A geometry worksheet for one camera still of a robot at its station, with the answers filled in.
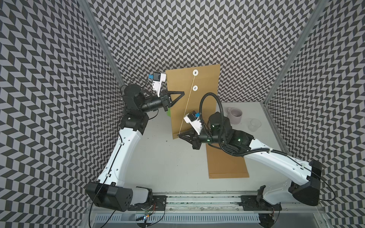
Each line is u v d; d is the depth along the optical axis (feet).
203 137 1.75
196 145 1.78
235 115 3.39
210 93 1.51
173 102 1.85
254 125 3.22
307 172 1.31
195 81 1.84
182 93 1.89
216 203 2.45
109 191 1.20
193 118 1.72
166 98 1.70
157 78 1.67
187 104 1.90
